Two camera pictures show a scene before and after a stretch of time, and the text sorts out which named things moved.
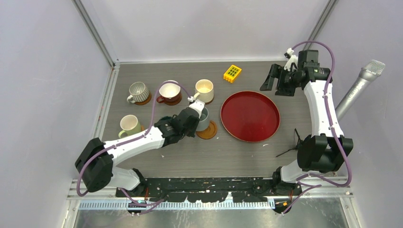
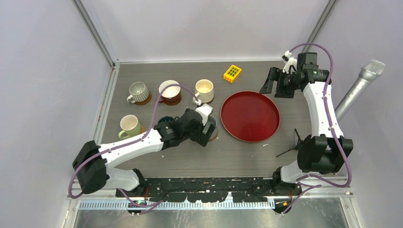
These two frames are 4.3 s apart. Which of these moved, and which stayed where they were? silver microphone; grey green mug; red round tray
Moved: grey green mug
Stayed: silver microphone; red round tray
